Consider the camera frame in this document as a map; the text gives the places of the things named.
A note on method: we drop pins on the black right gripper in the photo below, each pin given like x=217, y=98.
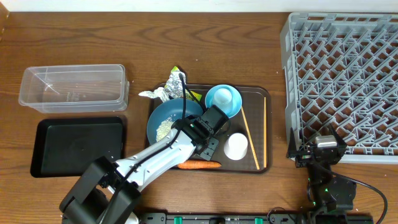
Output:
x=303, y=156

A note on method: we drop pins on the black waste tray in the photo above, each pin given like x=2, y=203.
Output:
x=66, y=147

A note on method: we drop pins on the dark blue plate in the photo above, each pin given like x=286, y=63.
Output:
x=170, y=109

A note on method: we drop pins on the wooden chopstick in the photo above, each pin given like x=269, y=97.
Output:
x=250, y=139
x=265, y=134

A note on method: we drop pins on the white rice pile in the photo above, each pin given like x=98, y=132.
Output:
x=164, y=128

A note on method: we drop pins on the white pink cup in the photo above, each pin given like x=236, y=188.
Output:
x=236, y=146

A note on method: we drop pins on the light blue small bowl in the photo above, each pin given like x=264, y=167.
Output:
x=236, y=99

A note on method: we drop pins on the light blue cup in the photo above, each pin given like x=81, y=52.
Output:
x=223, y=98

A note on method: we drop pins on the dark brown serving tray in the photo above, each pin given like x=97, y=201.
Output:
x=253, y=104

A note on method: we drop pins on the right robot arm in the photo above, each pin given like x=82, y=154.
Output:
x=332, y=195

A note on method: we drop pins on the right wooden chopstick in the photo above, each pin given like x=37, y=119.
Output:
x=265, y=134

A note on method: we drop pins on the clear plastic bin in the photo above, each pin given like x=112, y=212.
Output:
x=75, y=88

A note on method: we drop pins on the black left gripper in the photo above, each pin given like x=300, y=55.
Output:
x=211, y=152

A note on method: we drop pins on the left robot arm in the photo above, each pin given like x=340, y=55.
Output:
x=107, y=192

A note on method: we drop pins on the crumpled foil wrapper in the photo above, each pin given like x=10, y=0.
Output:
x=173, y=86

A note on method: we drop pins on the left wooden chopstick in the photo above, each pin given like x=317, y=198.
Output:
x=250, y=139

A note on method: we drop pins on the orange carrot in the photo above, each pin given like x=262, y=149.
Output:
x=193, y=164

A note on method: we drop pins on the grey dishwasher rack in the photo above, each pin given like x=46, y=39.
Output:
x=341, y=72

